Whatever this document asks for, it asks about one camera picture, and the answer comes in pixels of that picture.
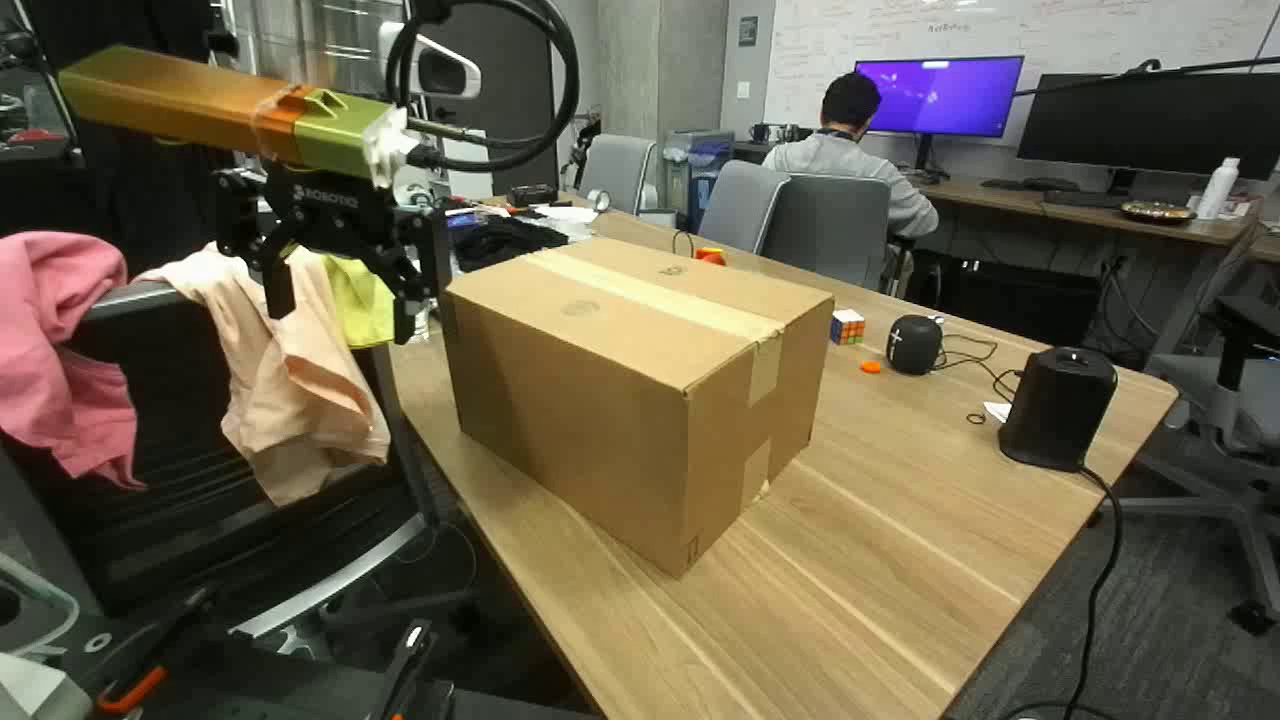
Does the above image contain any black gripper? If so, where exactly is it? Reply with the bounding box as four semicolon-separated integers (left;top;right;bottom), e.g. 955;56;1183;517
211;171;457;345

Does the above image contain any yellow green shirt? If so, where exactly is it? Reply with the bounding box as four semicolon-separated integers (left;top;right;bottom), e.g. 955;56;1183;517
321;252;400;353

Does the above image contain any peach shirt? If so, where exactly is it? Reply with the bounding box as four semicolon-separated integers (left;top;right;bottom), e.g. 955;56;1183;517
137;241;395;511

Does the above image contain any pink shirt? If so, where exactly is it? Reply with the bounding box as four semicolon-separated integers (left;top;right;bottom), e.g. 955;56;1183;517
0;228;149;495

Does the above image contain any black mesh office chair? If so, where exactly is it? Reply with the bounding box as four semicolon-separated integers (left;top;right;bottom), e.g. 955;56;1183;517
0;277;486;672

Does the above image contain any large brown cardboard box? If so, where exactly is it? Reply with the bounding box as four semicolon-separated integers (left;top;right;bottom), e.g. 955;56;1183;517
438;231;837;581

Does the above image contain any dark grey office chair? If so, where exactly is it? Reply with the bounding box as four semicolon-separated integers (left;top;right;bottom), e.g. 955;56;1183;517
757;171;897;291

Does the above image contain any black swivel chair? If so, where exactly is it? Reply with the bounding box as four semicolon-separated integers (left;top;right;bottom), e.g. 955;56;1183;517
1118;283;1280;636

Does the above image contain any black fabric panel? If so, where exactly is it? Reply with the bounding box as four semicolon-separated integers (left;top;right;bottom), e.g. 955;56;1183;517
15;0;255;272

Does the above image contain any blue bin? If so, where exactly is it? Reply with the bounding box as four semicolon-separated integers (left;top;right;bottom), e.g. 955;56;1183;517
686;130;741;238

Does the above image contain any black orange clamp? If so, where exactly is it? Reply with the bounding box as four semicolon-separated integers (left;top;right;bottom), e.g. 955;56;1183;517
91;660;177;720

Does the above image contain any rubiks cube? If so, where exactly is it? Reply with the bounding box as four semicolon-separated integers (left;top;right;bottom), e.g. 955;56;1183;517
827;305;874;350

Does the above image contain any seated person in grey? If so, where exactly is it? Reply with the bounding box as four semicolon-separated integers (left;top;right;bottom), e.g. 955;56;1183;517
760;70;946;245

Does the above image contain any small round black speaker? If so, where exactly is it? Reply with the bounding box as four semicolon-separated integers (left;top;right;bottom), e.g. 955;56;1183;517
884;314;949;381

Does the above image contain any purple lit monitor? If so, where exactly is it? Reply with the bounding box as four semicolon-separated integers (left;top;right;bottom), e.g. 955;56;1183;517
852;52;1029;143

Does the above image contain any wooden office desk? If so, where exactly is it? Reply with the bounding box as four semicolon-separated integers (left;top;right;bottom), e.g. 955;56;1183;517
917;178;1280;366

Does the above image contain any tall black cylindrical speaker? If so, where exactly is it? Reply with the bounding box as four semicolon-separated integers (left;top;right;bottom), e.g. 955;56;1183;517
995;341;1119;471

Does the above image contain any wide black monitor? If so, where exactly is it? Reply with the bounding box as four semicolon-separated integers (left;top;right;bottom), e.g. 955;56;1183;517
1018;70;1280;184

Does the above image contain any white plastic bottle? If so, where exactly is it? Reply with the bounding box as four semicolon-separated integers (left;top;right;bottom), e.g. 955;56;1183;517
1191;154;1244;226

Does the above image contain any orange green wrapped camera bar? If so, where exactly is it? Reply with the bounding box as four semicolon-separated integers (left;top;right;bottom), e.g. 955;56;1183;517
58;40;415;184

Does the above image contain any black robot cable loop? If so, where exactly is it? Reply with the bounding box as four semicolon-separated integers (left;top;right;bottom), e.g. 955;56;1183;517
379;0;583;178

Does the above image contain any black power cable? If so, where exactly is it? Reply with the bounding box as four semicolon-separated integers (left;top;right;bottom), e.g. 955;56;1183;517
995;463;1129;720

